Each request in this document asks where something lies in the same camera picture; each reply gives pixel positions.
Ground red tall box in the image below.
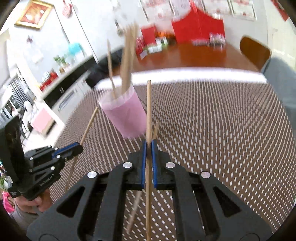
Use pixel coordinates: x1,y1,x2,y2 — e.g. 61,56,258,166
140,25,157,45

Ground grey cushioned chair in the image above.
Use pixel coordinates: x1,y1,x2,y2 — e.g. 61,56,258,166
261,57,296,131

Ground pink blanket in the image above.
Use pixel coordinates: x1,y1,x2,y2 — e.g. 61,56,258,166
31,108,55,136

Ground person's left hand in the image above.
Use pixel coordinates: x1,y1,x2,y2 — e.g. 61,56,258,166
14,189,53,214

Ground wooden chopstick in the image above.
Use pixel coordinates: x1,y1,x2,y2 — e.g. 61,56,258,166
107,40,117,99
125,122,160,235
120,22,138,94
64,106,99,191
145,80,152,240

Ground green tray with items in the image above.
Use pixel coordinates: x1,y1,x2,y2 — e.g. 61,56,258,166
147,37,169,54

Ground brown wooden chair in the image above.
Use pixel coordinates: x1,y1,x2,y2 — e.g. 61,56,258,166
239,36,271,70

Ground pink cylindrical cup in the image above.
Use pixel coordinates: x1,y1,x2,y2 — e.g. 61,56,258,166
98,85,147,138

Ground black jacket on chair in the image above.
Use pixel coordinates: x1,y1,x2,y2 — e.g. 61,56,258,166
86,48,123,89

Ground light blue humidifier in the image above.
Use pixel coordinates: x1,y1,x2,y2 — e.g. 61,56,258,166
68,43,85,61

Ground small green potted plant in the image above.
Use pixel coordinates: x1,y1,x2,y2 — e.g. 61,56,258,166
54,55,70,74

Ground gold framed red picture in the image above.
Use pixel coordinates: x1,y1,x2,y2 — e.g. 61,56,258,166
15,1,54,30

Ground red tin box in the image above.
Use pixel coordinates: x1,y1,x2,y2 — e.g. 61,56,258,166
39,70,58,92

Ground clear packaged items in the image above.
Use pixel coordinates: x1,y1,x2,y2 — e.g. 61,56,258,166
208,33,226,50

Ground white black sideboard cabinet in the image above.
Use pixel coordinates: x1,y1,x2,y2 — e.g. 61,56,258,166
36,55,96,123

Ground brown polka dot placemat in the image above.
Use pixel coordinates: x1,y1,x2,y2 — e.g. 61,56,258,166
55,80,295,240

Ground red gift bag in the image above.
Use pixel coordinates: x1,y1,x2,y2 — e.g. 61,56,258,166
171,1,225,44

